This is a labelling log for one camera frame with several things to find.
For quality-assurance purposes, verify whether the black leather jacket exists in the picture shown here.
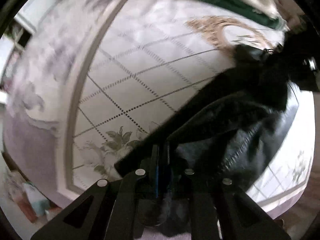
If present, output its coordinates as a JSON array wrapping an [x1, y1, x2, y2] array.
[[113, 43, 301, 238]]

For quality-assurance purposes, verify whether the floral white bed sheet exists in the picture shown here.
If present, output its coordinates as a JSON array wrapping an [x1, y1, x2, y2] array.
[[2, 0, 315, 213]]

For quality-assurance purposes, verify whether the green folded garment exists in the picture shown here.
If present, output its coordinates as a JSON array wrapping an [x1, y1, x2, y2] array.
[[201, 0, 286, 30]]

